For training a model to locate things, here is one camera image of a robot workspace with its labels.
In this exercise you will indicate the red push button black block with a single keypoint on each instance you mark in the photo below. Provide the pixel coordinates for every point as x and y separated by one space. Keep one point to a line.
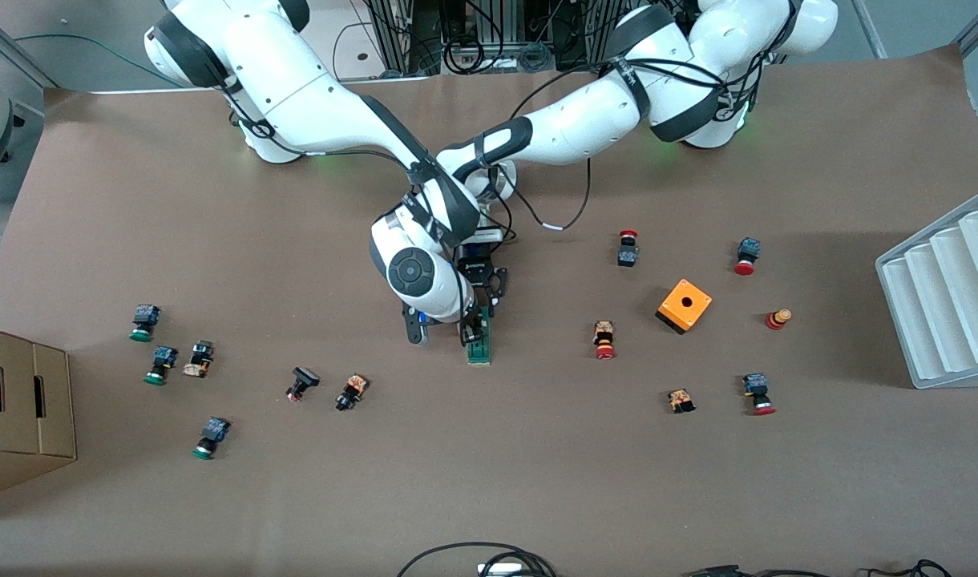
628 250

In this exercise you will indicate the green push button blue block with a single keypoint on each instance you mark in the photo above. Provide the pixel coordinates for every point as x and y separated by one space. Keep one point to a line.
161 365
144 322
211 437

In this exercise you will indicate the orange button enclosure box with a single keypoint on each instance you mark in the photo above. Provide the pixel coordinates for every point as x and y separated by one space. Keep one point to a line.
684 305

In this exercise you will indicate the green load switch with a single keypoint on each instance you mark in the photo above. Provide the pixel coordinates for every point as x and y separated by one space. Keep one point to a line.
481 355

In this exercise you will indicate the red yellow button head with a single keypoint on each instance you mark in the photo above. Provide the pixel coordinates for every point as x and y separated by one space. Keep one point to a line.
777 319

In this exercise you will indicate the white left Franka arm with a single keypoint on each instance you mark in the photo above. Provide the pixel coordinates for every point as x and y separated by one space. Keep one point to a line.
585 120

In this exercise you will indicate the red push button orange block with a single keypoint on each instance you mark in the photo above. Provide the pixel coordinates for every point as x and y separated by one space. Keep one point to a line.
604 340

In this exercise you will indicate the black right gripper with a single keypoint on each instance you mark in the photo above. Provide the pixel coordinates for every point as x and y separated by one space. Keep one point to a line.
471 321

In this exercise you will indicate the brown cardboard box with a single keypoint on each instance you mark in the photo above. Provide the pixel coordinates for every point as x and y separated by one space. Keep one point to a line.
24 401

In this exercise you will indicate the orange black contact block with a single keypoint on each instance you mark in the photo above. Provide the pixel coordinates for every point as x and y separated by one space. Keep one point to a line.
680 400

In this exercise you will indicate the black square push button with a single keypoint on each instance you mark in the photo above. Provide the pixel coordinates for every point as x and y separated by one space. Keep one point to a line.
301 383

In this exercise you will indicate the red push button blue block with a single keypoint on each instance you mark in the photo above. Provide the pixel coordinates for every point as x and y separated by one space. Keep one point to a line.
746 256
758 393

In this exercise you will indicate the black push button orange block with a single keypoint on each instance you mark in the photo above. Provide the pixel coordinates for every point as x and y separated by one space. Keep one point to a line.
351 391
199 358

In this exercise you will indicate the white platform board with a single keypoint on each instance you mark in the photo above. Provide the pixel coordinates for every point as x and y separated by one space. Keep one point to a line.
357 40

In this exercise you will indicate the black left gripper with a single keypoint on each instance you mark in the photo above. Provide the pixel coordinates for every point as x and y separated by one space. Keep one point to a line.
475 270

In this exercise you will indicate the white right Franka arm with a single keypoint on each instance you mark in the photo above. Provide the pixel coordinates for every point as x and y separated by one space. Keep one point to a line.
297 88

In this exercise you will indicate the white plug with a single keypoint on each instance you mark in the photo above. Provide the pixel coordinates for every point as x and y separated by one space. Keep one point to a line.
501 570

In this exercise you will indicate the white ribbed plastic tray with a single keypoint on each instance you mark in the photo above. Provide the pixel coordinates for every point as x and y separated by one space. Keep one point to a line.
938 304

